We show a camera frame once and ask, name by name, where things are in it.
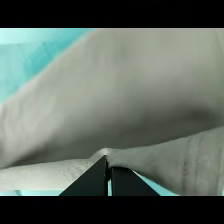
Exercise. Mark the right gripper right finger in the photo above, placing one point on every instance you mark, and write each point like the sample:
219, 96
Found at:
128, 185

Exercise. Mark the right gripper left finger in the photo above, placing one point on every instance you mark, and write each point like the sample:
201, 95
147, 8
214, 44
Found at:
91, 183

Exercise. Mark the grey shirt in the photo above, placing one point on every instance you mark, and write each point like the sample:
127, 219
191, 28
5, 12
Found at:
126, 100

